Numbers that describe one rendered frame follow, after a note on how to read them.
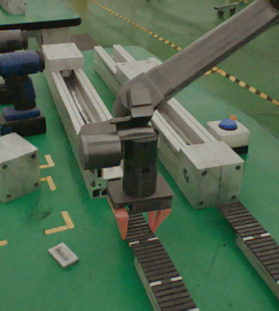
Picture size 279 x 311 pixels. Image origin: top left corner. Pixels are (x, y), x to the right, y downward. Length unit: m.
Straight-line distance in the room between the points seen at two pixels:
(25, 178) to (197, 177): 0.35
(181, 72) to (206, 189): 0.26
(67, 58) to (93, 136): 0.73
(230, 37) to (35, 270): 0.52
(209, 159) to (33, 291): 0.41
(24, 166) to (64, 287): 0.29
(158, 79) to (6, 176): 0.37
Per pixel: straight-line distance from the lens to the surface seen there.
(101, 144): 0.68
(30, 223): 0.89
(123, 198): 0.73
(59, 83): 1.30
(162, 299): 0.69
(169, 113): 1.17
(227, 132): 1.09
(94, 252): 0.81
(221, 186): 0.91
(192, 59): 0.78
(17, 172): 0.93
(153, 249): 0.76
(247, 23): 0.87
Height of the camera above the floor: 1.32
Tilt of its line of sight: 25 degrees down
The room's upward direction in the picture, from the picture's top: straight up
